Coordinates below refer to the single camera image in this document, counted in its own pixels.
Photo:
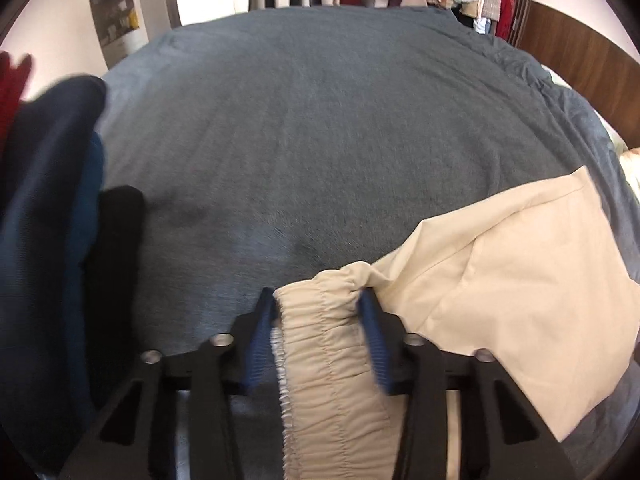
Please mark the navy blue garment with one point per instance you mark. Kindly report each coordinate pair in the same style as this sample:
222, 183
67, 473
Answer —
35, 220

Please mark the wooden headboard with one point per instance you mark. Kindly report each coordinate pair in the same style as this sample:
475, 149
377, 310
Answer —
575, 50

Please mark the red garment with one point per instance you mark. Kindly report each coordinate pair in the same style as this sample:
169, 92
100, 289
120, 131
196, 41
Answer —
11, 85

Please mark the beige pants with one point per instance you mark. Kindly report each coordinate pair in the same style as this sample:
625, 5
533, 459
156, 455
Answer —
510, 280

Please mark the black garment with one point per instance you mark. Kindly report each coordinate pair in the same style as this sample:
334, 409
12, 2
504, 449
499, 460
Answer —
117, 270

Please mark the teal blue garment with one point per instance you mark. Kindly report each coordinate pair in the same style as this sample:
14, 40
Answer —
85, 220

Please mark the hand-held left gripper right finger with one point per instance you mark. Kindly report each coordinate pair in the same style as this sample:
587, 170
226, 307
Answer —
374, 340

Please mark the grey-blue bed blanket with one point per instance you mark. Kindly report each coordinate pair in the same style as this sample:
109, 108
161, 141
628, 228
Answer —
310, 125

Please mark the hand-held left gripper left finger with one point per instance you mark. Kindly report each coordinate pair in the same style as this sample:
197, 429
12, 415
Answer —
259, 340

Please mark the wall poster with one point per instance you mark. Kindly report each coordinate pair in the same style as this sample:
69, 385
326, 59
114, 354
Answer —
116, 7

